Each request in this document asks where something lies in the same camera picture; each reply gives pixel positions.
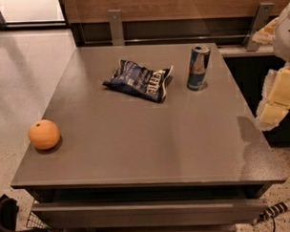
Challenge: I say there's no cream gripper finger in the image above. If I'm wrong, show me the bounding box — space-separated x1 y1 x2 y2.
256 62 290 131
252 17 279 45

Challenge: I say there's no red bull can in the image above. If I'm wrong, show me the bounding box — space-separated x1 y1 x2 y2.
187 44 211 92

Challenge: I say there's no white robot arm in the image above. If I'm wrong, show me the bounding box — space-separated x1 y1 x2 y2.
252 2 290 131

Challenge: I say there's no blue kettle chips bag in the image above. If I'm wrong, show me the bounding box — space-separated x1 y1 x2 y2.
103 59 173 103

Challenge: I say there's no grey cabinet drawer front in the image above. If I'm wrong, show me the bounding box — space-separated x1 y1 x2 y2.
31 199 266 228

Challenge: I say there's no orange fruit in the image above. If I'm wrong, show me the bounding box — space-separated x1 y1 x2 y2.
28 119 61 150

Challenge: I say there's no dark curved object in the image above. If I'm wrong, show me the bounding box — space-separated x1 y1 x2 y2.
0 192 52 232

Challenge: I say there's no right metal bracket post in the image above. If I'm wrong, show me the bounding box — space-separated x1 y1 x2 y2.
242 2 274 53

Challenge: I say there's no metal bracket post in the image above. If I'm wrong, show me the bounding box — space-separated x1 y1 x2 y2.
242 2 274 53
108 10 125 47

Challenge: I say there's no striped hose on floor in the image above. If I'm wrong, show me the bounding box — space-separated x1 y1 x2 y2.
251 197 290 226

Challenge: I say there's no left metal bracket post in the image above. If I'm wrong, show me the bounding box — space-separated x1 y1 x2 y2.
108 10 125 47

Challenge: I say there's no wire basket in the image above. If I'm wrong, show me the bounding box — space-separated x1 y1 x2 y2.
26 211 49 229

